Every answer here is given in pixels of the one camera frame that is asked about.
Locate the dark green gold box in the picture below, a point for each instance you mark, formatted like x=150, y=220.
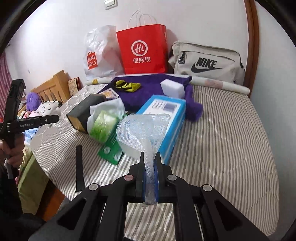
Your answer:
x=79, y=115

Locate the person's left hand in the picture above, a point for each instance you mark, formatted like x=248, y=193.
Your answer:
x=16, y=154

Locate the wooden headboard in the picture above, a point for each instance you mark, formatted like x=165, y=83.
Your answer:
x=55, y=89

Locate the white Miniso plastic bag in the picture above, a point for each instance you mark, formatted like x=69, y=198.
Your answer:
x=102, y=54

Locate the purple towel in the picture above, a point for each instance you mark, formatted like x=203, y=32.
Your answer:
x=150, y=85

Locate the red Haidilao paper bag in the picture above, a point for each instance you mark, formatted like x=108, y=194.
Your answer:
x=144, y=49

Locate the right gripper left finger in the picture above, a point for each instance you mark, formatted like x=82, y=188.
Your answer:
x=98, y=212

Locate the purple plush toy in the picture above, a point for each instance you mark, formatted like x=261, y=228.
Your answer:
x=33, y=101

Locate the white spotted pillow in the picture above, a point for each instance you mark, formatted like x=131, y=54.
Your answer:
x=49, y=108

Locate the green tissue pack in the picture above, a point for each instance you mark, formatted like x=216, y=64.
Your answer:
x=103, y=126

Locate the rolled patterned mat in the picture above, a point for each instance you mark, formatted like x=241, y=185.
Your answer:
x=196, y=80

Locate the green bed sheet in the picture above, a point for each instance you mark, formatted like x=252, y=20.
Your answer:
x=31, y=182

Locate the colourful floral quilt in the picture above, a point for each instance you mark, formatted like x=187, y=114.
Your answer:
x=29, y=126

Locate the yellow black pouch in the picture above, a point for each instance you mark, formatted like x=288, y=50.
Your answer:
x=127, y=86

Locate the white wall switch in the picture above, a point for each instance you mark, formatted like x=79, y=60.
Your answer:
x=108, y=4

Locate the clear foam net sleeve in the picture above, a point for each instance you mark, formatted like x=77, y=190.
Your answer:
x=142, y=134

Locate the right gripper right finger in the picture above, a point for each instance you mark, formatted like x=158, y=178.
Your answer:
x=201, y=213

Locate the grey Nike bag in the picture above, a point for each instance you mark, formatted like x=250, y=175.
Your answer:
x=206, y=61

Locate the white sponge block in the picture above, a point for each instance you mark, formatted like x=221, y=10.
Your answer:
x=173, y=89

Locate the white sock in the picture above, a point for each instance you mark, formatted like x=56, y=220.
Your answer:
x=114, y=107

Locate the blue white carton box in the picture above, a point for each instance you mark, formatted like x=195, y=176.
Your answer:
x=172, y=111

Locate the small snack packet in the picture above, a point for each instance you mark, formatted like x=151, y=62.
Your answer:
x=109, y=94

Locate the green flat packet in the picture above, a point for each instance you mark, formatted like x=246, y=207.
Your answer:
x=111, y=150

